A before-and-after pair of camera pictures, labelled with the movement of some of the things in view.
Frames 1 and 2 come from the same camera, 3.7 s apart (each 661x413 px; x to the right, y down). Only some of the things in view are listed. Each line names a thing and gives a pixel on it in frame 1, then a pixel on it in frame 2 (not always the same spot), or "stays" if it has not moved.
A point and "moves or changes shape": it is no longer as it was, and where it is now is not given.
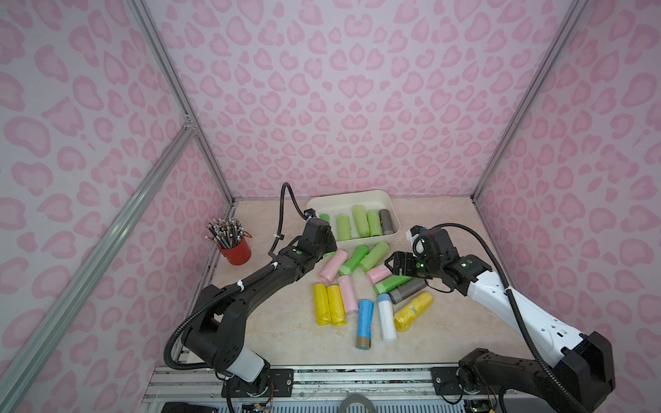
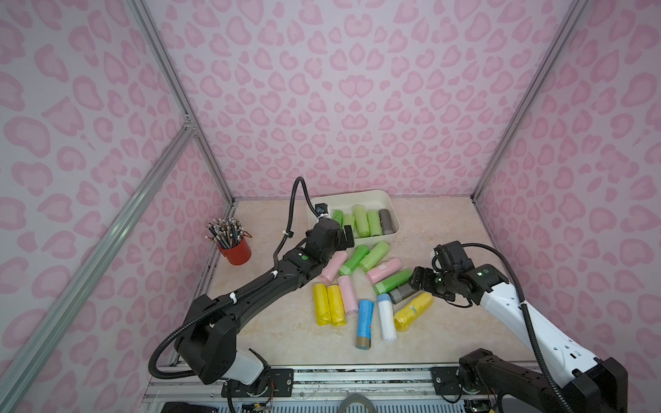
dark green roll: (325, 217) moves or changes shape
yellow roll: (323, 311) stays
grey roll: (386, 221) stays
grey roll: (407, 289) stays
